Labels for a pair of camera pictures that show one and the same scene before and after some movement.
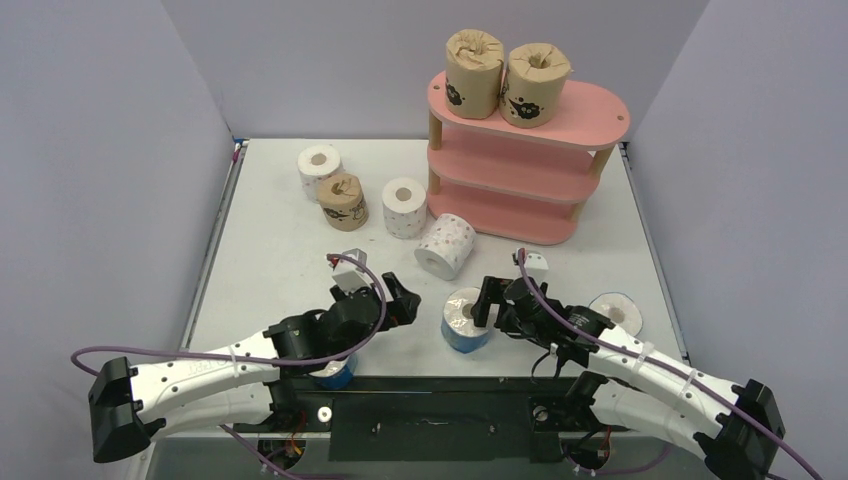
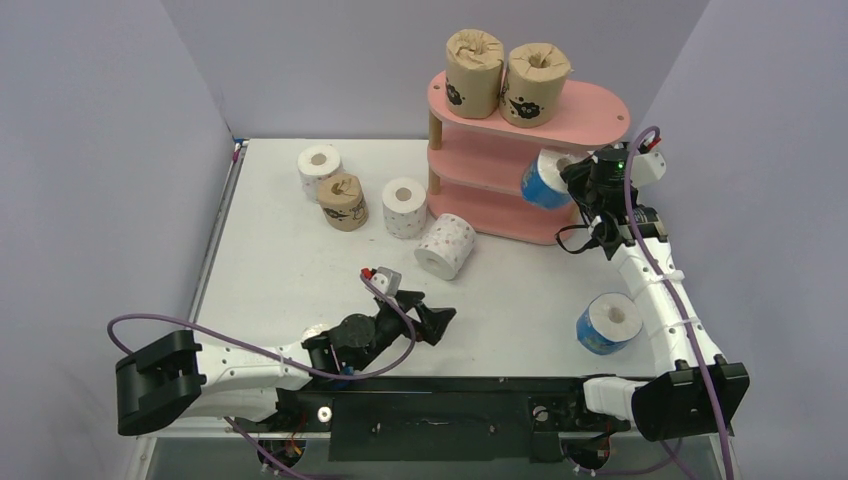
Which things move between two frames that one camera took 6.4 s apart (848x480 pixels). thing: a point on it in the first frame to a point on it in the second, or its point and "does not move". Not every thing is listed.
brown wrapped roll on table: [342, 202] does not move
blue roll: [620, 310] does not move
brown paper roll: [534, 86] does not move
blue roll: [458, 327] to [542, 183]
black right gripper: [499, 301] to [579, 178]
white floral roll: [446, 247] does not move
